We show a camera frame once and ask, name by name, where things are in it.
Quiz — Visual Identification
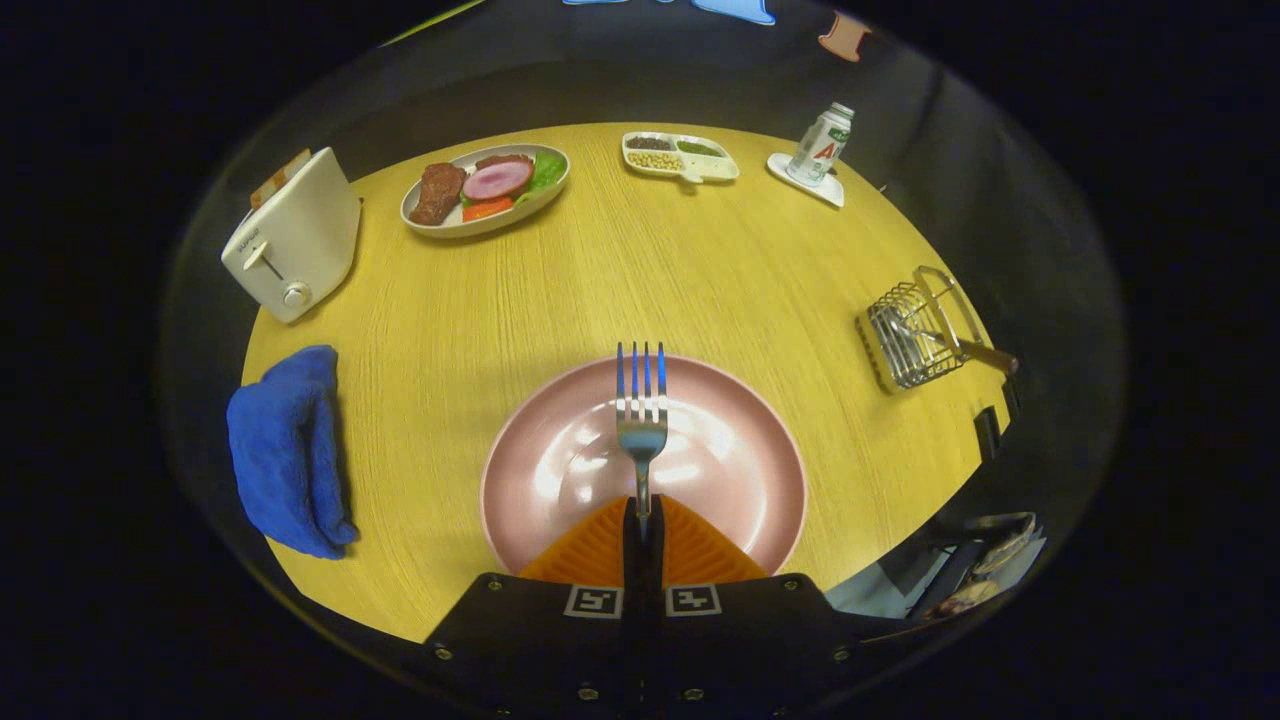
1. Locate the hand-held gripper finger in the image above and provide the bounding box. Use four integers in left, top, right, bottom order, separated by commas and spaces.
642, 494, 871, 717
425, 496, 642, 717

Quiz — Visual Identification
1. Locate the metal fork wooden handle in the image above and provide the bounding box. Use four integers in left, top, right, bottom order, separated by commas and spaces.
615, 341, 669, 541

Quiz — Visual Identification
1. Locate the metal spoon wooden handle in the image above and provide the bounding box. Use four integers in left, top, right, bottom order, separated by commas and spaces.
900, 318, 1021, 377

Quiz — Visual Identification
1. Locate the pink plate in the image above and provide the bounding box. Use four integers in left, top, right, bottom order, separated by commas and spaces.
480, 353, 809, 578

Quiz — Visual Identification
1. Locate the silver crumpled clutter pile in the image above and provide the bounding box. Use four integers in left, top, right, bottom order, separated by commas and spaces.
905, 512, 1048, 621

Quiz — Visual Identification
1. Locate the blue cloth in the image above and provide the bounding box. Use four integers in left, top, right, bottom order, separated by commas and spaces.
226, 345, 359, 560

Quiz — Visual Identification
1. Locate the grey food plate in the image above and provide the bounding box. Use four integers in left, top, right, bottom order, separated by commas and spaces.
400, 143, 571, 239

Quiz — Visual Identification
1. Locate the white divided bean tray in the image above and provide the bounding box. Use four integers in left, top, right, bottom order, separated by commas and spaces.
621, 131, 741, 185

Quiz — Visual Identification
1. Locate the green lettuce leaf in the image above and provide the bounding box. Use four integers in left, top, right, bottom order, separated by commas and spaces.
520, 150, 568, 196

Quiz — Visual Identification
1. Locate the pink ham slice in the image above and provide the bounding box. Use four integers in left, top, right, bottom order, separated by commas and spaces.
462, 160, 534, 201

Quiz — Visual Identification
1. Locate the white square coaster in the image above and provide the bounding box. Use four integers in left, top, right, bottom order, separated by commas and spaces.
766, 152, 846, 209

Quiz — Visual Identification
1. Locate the white drink bottle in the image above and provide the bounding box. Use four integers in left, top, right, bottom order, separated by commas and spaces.
786, 102, 856, 188

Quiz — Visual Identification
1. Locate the white toaster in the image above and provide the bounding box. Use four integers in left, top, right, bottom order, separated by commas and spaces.
221, 147, 362, 325

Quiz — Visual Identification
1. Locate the brown toast slice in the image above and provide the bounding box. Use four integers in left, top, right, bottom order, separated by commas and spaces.
248, 148, 313, 209

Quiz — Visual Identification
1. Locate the metal wire basket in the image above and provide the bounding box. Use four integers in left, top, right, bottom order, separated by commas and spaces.
856, 265, 986, 395

